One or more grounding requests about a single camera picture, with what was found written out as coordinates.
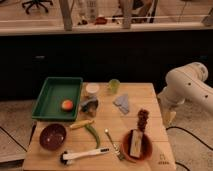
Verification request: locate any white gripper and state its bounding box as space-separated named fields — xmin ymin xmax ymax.
xmin=159 ymin=97 xmax=176 ymax=127

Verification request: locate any grey blue towel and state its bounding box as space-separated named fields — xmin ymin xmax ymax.
xmin=113 ymin=94 xmax=129 ymax=114

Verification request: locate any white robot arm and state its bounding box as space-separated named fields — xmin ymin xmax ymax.
xmin=157 ymin=62 xmax=213 ymax=127

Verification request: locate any black and white sponge block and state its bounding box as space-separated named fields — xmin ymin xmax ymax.
xmin=129 ymin=130 xmax=143 ymax=158

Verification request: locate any green translucent cup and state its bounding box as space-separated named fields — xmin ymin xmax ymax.
xmin=108 ymin=79 xmax=120 ymax=94

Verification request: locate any grey metal can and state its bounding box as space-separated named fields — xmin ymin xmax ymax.
xmin=80 ymin=97 xmax=99 ymax=117

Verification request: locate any green chili pepper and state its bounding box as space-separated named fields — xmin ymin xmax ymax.
xmin=85 ymin=124 xmax=100 ymax=149

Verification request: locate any yellow corn cob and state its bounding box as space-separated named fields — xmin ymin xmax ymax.
xmin=70 ymin=120 xmax=94 ymax=130

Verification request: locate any orange peach fruit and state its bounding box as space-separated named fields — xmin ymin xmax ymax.
xmin=61 ymin=99 xmax=73 ymax=111

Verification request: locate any red object on shelf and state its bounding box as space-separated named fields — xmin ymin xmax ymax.
xmin=94 ymin=17 xmax=107 ymax=25

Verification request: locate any green plastic tray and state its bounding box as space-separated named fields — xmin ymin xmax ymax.
xmin=32 ymin=77 xmax=83 ymax=121

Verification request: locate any white dish brush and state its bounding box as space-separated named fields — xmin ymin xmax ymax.
xmin=60 ymin=148 xmax=109 ymax=165

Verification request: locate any dark purple bowl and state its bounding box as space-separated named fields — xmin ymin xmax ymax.
xmin=39 ymin=124 xmax=66 ymax=151

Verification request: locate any black office chair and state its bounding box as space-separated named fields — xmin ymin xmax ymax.
xmin=22 ymin=0 xmax=53 ymax=14

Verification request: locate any black cable on floor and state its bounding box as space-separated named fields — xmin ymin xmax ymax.
xmin=166 ymin=125 xmax=213 ymax=152

